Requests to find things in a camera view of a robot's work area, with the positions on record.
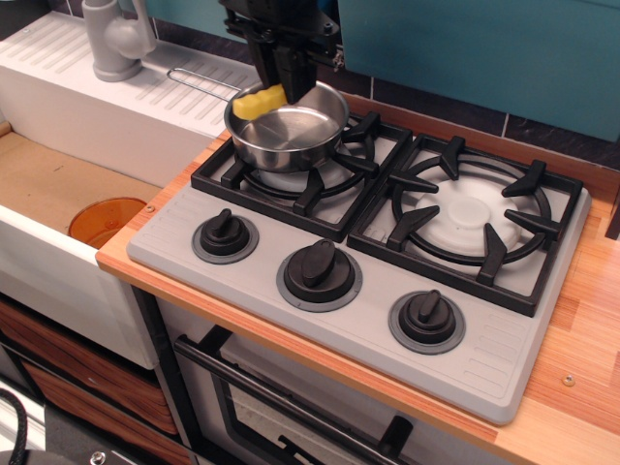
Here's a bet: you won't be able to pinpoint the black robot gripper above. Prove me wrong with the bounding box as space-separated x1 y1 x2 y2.
220 1 342 104

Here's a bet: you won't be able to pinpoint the yellow crinkle fry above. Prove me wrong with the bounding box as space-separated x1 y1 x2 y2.
232 84 287 120

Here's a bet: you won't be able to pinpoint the small steel saucepan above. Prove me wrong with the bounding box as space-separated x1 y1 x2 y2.
167 68 350 172

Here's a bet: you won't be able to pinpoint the black left stove knob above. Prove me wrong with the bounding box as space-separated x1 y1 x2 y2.
192 208 260 265

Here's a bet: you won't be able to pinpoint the black stove knob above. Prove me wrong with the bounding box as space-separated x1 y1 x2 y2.
388 290 466 356
192 208 260 265
276 239 363 313

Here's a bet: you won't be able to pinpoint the black middle stove knob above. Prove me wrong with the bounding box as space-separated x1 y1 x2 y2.
276 239 363 313

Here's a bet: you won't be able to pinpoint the grey toy stove top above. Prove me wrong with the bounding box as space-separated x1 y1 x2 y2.
125 113 593 426

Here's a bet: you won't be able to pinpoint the black right stove knob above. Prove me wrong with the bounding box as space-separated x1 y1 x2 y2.
388 290 466 356

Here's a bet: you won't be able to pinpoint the black left burner grate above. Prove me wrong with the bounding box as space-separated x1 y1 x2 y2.
191 111 414 242

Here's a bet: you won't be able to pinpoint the black burner grate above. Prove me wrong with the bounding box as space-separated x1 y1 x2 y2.
191 111 414 242
348 135 591 317

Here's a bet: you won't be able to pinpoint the grey toy faucet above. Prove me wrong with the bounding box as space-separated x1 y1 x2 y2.
81 0 156 82

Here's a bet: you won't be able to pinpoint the white toy sink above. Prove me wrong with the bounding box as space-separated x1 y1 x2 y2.
1 12 256 369

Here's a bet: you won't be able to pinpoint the orange translucent plastic bowl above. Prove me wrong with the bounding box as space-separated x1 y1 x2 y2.
68 197 146 249

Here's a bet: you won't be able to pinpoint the black right burner grate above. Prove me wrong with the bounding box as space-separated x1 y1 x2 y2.
348 135 591 317

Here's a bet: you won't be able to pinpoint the wooden drawer fronts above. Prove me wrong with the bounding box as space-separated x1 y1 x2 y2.
1 296 191 464

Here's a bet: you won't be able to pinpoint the oven door with black handle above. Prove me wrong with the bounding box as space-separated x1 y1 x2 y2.
173 325 495 464

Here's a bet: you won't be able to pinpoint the black cable lower left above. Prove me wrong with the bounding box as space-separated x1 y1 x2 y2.
0 387 30 465

